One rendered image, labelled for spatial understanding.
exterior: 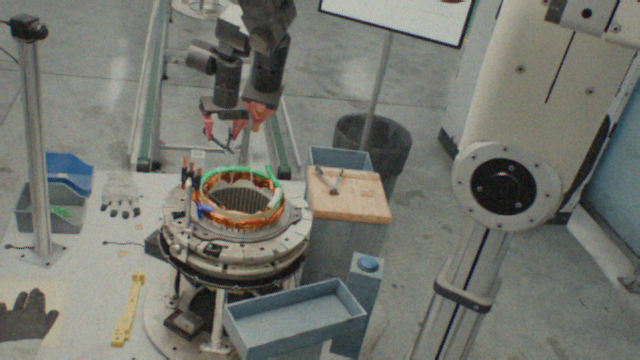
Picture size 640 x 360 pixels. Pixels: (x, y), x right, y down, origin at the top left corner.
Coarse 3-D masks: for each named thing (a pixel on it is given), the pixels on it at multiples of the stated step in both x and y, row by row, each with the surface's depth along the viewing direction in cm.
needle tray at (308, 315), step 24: (312, 288) 122; (336, 288) 125; (240, 312) 115; (264, 312) 118; (288, 312) 119; (312, 312) 121; (336, 312) 122; (360, 312) 118; (240, 336) 107; (264, 336) 113; (288, 336) 109; (312, 336) 112; (336, 336) 116
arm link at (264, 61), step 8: (248, 40) 105; (288, 40) 104; (280, 48) 103; (288, 48) 104; (256, 56) 106; (264, 56) 104; (272, 56) 104; (280, 56) 104; (264, 64) 105; (272, 64) 105; (280, 64) 106
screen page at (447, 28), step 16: (336, 0) 214; (352, 0) 212; (368, 0) 211; (384, 0) 209; (400, 0) 208; (416, 0) 207; (432, 0) 205; (352, 16) 214; (368, 16) 213; (384, 16) 211; (400, 16) 210; (416, 16) 208; (432, 16) 207; (448, 16) 206; (464, 16) 204; (416, 32) 210; (432, 32) 209; (448, 32) 207
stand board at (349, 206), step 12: (312, 168) 159; (324, 168) 160; (312, 180) 154; (348, 180) 157; (360, 180) 158; (372, 180) 159; (312, 192) 150; (324, 192) 150; (348, 192) 152; (360, 192) 153; (312, 204) 146; (324, 204) 146; (336, 204) 147; (348, 204) 148; (360, 204) 149; (372, 204) 150; (384, 204) 151; (312, 216) 144; (324, 216) 145; (336, 216) 145; (348, 216) 145; (360, 216) 145; (372, 216) 146; (384, 216) 146
